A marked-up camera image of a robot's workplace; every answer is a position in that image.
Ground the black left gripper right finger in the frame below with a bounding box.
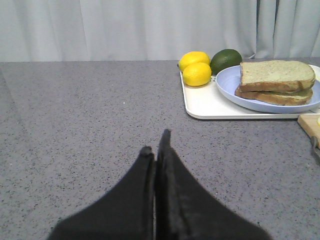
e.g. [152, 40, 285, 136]
[155, 129, 271, 240]

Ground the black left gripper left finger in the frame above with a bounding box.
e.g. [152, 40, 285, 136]
[48, 146, 156, 240]

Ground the light blue round plate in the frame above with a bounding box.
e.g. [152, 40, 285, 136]
[214, 66, 320, 115]

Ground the toast bread slice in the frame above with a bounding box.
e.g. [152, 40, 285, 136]
[239, 60, 316, 93]
[234, 87, 313, 106]

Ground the white bear tray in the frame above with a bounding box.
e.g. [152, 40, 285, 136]
[180, 65, 320, 120]

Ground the front yellow lemon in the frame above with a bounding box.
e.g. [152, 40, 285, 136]
[182, 62, 212, 87]

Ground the yellow lemon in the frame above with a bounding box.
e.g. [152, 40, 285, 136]
[182, 62, 212, 87]
[178, 51, 211, 72]

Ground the wooden cutting board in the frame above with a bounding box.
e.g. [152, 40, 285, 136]
[297, 114, 320, 140]

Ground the rear yellow lemon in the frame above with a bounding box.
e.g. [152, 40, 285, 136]
[178, 51, 211, 72]

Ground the green lime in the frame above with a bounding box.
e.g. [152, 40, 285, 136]
[210, 48, 243, 75]

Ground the grey curtain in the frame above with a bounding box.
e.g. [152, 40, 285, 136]
[0, 0, 320, 62]

